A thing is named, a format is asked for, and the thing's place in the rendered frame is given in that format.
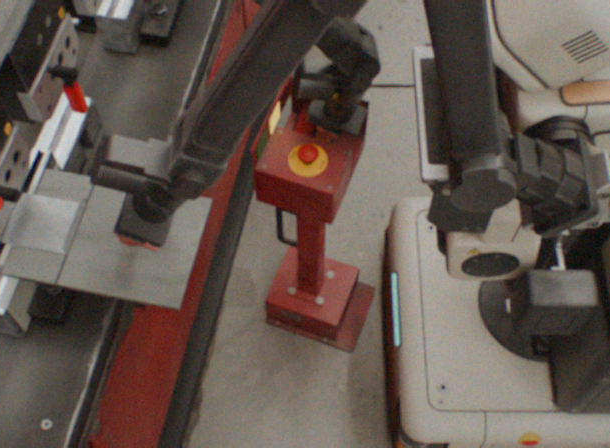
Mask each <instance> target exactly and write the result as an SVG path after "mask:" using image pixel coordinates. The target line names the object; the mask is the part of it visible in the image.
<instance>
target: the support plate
mask: <svg viewBox="0 0 610 448"><path fill-rule="evenodd" d="M91 187H92V184H90V177H89V176H84V175H78V174H73V173H67V172H62V171H55V170H50V169H45V171H44V174H43V176H42V178H41V181H40V183H39V185H38V188H37V190H36V192H35V195H40V196H46V197H52V198H59V199H65V200H70V202H76V203H80V199H81V196H82V197H83V198H87V197H88V195H89V192H90V190H91ZM125 195H126V193H125V192H121V191H117V190H113V189H109V188H104V187H100V186H96V185H95V186H94V189H93V191H92V194H91V197H90V199H89V203H88V205H87V208H86V210H85V213H84V216H83V218H82V221H81V223H80V226H79V228H78V231H77V234H76V236H75V239H74V241H73V244H72V248H71V250H70V253H69V255H68V258H67V260H66V263H65V266H64V268H63V271H62V273H61V276H60V278H59V281H58V284H56V283H54V281H56V279H57V276H58V274H59V271H60V269H61V266H62V263H63V261H64V258H65V256H66V255H65V254H60V253H53V252H48V251H42V250H37V249H31V248H25V247H23V246H20V245H13V248H12V251H11V253H10V256H9V258H8V260H7V263H6V265H5V267H4V270H2V271H3V272H1V274H3V275H4V276H8V277H13V278H18V279H23V280H28V281H33V282H38V283H43V284H48V285H54V286H60V287H65V288H70V289H75V291H80V292H85V293H90V294H95V295H100V296H106V297H111V298H116V299H121V300H126V301H131V302H136V303H141V304H146V305H152V306H157V307H162V308H168V309H173V310H178V311H179V310H180V308H181V304H182V301H183V298H184V295H185V291H186V288H187V284H188V280H189V277H190V274H191V271H192V267H193V264H194V261H195V257H196V254H197V251H199V248H200V244H201V240H202V237H203V234H204V230H205V227H206V224H207V220H208V217H209V214H210V211H211V207H212V204H213V200H212V198H207V197H201V196H200V197H199V198H196V199H195V200H192V199H187V200H186V202H185V203H184V204H183V205H182V206H181V207H180V208H179V209H178V210H177V211H176V212H175V215H174V219H173V222H172V225H171V228H170V231H169V234H168V237H167V240H166V244H165V245H164V246H163V247H161V249H160V250H159V251H157V252H156V251H152V250H150V249H147V248H144V247H129V246H126V245H124V243H121V241H120V239H119V237H118V236H117V235H115V234H113V229H114V226H115V223H116V220H117V219H118V216H119V213H120V210H121V208H122V205H123V202H124V198H125Z"/></svg>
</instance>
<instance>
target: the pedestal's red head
mask: <svg viewBox="0 0 610 448"><path fill-rule="evenodd" d="M291 76H292V93H291V100H292V112H291V114H290V116H289V119H288V121H287V124H286V126H285V128H280V127H277V126H275V127H274V129H273V131H272V134H271V135H270V134H269V120H270V118H271V113H272V111H273V109H274V107H275V105H276V104H277V102H278V100H279V112H280V114H281V112H282V111H281V94H283V92H284V88H285V86H286V84H287V82H288V80H289V79H290V77H291ZM291 76H290V77H289V79H288V80H287V81H286V82H285V84H284V85H283V86H281V87H280V89H279V91H278V94H277V96H276V98H275V100H274V102H273V104H272V106H271V108H270V110H269V112H268V114H267V116H266V119H265V121H264V123H263V125H262V127H261V130H260V132H259V134H258V136H257V138H256V140H255V142H254V144H253V146H252V148H251V150H250V151H251V153H252V156H253V166H254V168H253V174H254V183H255V191H256V199H257V200H258V202H261V203H264V204H267V205H270V206H273V207H276V208H279V209H282V210H286V211H289V212H292V213H295V214H298V215H301V216H304V217H308V218H311V219H314V220H317V221H320V222H323V223H327V224H330V225H333V223H334V221H335V218H336V216H337V213H338V211H339V209H340V206H341V204H342V200H343V198H344V195H345V193H346V190H347V188H348V186H349V183H350V180H351V178H352V176H353V173H354V171H355V168H356V166H357V164H358V161H359V158H360V155H361V153H362V150H363V148H364V145H365V136H367V135H365V134H367V127H366V126H368V116H369V106H370V101H369V100H365V99H361V101H360V103H359V105H360V106H362V107H364V108H366V109H368V112H366V115H365V118H364V120H363V123H362V125H361V128H360V130H359V133H358V135H357V136H356V138H353V136H352V135H350V134H348V133H346V132H342V134H341V136H340V137H339V138H334V140H333V142H332V143H331V142H328V141H323V140H320V139H317V138H314V137H313V131H314V129H315V128H316V126H314V125H312V124H310V123H308V122H307V121H306V118H307V115H306V113H307V111H308V109H309V106H310V104H311V102H312V99H301V98H295V97H294V93H293V83H294V78H293V73H292V75H291ZM266 126H267V137H268V142H267V144H266V146H265V148H264V150H263V152H262V154H261V157H260V160H259V162H258V163H257V153H256V147H257V145H258V143H259V142H258V141H259V139H260V137H261V135H262V132H263V130H265V128H266ZM301 144H314V145H317V146H319V147H320V148H322V149H323V150H324V152H326V154H327V157H328V164H327V167H326V169H324V170H323V171H322V172H321V173H320V174H318V175H316V176H312V177H303V176H300V175H298V174H296V173H295V172H293V170H292V169H291V168H290V165H289V155H290V153H291V151H292V150H293V149H294V148H295V147H297V146H299V145H301Z"/></svg>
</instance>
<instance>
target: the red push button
mask: <svg viewBox="0 0 610 448"><path fill-rule="evenodd" d="M297 156H298V158H299V160H300V161H301V162H303V164H305V165H311V164H312V163H313V162H314V161H316V160H317V157H318V150H317V148H316V147H315V146H314V145H312V144H303V145H301V146H300V147H299V149H298V151H297Z"/></svg>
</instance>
